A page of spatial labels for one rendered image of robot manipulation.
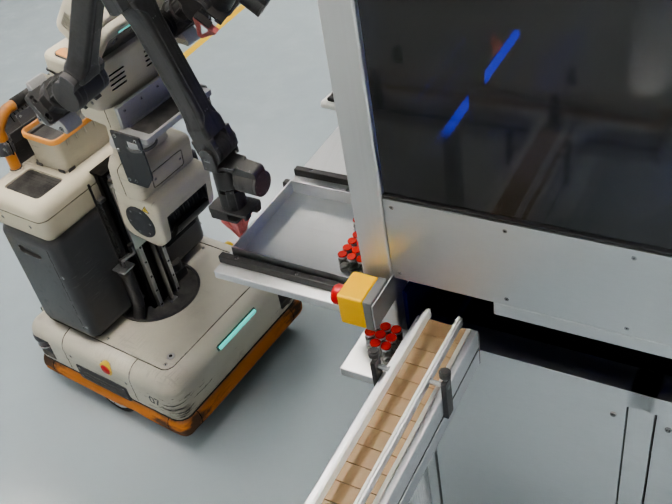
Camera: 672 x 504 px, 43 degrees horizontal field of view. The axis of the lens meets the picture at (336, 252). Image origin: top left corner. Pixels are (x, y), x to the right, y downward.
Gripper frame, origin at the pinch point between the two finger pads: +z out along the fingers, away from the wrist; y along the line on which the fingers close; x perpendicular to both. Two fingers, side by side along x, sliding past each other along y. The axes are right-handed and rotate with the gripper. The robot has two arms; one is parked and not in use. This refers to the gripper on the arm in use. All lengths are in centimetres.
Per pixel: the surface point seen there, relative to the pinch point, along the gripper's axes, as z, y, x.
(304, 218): 2.1, 9.1, 12.1
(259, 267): 0.5, 9.2, -7.6
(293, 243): 2.1, 11.2, 3.4
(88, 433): 91, -73, -15
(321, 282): 0.2, 24.7, -7.4
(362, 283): -13.0, 40.8, -16.6
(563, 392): 8, 77, -11
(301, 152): 90, -84, 143
